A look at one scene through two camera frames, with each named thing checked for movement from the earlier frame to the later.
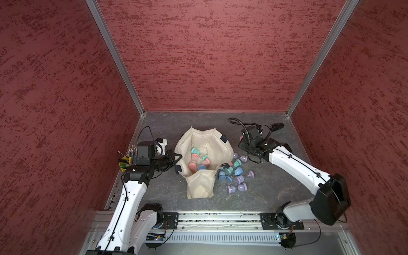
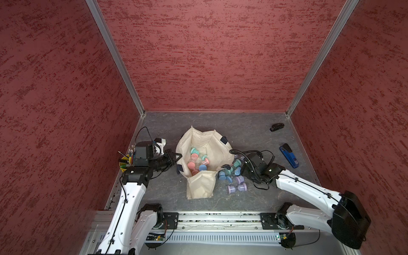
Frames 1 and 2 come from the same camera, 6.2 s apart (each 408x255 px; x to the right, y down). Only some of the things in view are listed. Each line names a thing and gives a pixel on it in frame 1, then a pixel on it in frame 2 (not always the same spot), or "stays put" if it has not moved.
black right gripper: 241,145 to 245,170
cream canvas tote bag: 211,143 stays put
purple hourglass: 240,179 stays put
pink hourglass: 206,162 stays put
